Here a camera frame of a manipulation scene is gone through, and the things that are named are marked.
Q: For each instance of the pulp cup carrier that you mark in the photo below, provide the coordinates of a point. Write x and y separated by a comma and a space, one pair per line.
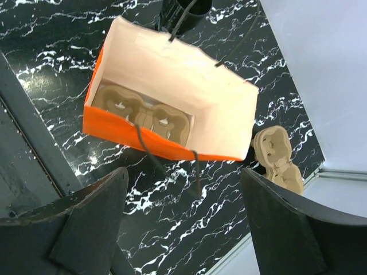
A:
168, 122
273, 151

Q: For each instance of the orange paper bag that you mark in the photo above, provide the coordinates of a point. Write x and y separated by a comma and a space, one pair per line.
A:
160, 66

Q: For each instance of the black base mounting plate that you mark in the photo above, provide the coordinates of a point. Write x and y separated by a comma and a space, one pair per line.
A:
34, 171

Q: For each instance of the black coffee cup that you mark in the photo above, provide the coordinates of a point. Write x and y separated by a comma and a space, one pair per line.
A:
181, 16

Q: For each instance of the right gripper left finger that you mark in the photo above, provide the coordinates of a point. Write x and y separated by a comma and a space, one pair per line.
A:
76, 234

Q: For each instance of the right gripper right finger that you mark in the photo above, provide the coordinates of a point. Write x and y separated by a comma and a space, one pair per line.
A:
292, 234

